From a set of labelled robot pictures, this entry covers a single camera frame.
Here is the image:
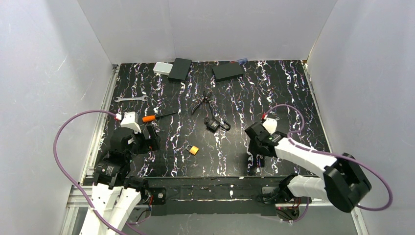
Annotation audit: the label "black padlock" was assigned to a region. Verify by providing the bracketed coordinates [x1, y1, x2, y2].
[204, 117, 231, 132]

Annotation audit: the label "brass padlock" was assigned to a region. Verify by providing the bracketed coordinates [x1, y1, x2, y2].
[186, 145, 199, 155]

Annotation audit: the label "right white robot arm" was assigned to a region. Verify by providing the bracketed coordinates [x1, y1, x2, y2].
[245, 121, 372, 212]

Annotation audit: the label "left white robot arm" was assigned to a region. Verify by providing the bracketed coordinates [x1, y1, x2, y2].
[80, 124, 161, 235]

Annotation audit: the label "silver open-end wrench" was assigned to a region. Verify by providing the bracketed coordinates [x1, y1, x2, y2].
[114, 95, 148, 103]

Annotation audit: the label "white rectangular box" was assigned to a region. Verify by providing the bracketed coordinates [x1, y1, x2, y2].
[153, 62, 173, 75]

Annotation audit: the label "black box right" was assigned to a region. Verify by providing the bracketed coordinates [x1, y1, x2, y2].
[212, 62, 245, 82]

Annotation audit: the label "black box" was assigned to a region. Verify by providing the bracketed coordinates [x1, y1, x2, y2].
[212, 62, 245, 82]
[168, 58, 192, 81]

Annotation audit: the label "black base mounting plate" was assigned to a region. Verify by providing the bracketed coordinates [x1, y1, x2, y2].
[118, 176, 313, 217]

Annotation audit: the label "blue transparent small item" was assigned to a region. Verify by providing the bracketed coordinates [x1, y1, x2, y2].
[232, 58, 248, 65]

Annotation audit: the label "black box left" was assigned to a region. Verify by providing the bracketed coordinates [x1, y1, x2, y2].
[168, 58, 192, 81]

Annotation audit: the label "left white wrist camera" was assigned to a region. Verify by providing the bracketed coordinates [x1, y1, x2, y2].
[115, 112, 142, 134]

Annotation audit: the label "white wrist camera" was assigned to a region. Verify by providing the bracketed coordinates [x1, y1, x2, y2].
[115, 112, 142, 134]
[262, 117, 277, 134]

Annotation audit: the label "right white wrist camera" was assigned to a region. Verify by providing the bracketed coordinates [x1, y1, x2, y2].
[262, 117, 277, 134]

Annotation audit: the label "orange handled screwdriver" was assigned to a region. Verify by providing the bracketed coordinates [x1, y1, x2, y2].
[142, 112, 178, 123]

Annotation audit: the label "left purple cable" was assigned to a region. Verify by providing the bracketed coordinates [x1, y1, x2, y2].
[52, 109, 146, 235]

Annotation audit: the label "black handled pliers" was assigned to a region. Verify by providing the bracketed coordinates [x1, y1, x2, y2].
[191, 91, 215, 117]

